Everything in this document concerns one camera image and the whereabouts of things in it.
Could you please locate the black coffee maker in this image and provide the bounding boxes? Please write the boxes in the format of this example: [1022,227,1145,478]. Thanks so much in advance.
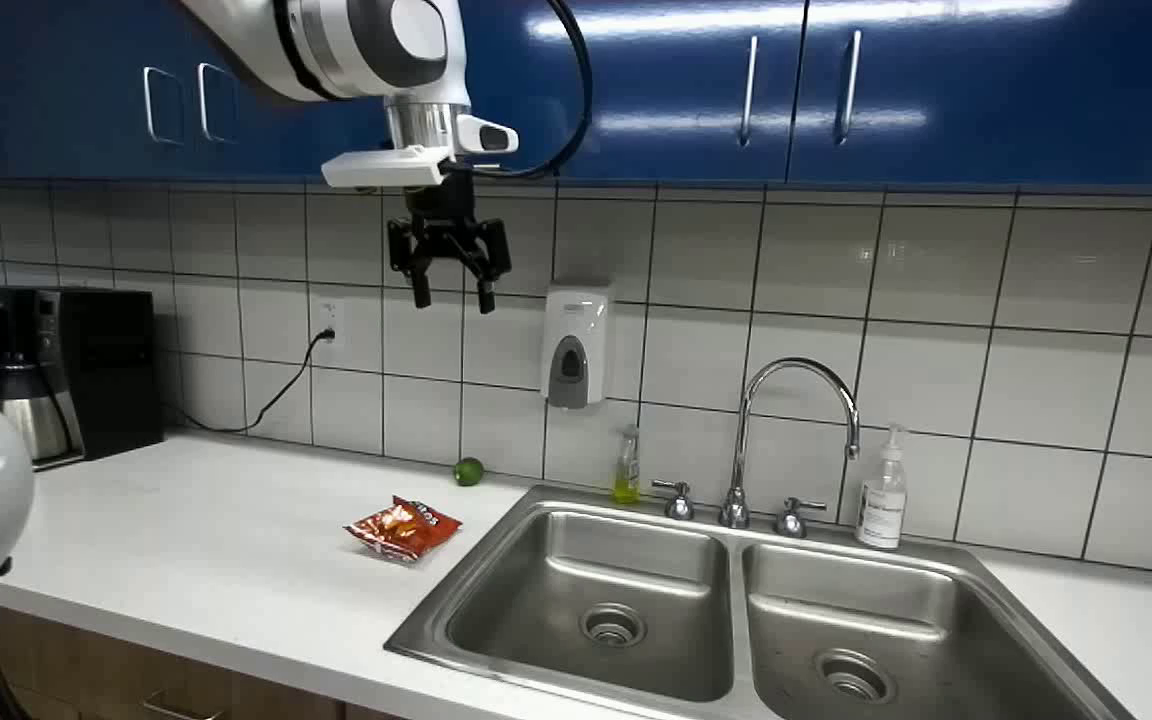
[0,287,166,465]

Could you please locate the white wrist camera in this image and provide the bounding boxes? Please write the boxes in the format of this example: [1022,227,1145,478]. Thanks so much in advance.
[320,114,520,189]

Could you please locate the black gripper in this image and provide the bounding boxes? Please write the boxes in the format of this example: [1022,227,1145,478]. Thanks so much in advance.
[387,171,514,315]

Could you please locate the chrome gooseneck faucet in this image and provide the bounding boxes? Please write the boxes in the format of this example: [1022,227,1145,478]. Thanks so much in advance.
[648,353,866,540]

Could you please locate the orange snack packet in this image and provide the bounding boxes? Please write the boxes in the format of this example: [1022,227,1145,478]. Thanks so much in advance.
[349,496,461,566]

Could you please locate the blue upper cabinets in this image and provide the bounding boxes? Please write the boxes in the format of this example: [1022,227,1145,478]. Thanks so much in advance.
[0,0,1152,193]

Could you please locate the green dish soap bottle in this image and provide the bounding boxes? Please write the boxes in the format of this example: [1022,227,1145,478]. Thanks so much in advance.
[614,430,642,510]

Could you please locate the white wall outlet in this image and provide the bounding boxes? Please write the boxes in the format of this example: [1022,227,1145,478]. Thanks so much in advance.
[314,302,341,344]

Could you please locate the clear white pump bottle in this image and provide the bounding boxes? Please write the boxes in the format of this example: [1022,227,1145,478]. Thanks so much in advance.
[858,433,908,547]

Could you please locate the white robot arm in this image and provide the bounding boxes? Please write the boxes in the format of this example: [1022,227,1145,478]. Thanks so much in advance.
[180,0,520,312]

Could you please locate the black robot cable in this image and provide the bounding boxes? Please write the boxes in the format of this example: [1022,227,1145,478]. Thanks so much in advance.
[492,0,595,184]

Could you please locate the green lime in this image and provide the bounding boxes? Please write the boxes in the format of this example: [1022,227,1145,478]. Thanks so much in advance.
[453,455,487,488]

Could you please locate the black power cord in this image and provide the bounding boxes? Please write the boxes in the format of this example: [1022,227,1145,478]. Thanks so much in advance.
[173,326,341,441]

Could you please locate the stainless steel double sink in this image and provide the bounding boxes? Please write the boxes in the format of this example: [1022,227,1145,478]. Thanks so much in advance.
[387,488,1132,720]

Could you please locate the white wall soap dispenser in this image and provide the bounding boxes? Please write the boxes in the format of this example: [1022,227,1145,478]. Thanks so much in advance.
[539,287,614,407]

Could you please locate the wooden lower cabinets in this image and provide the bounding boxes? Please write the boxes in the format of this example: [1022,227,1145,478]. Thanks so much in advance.
[0,613,387,720]

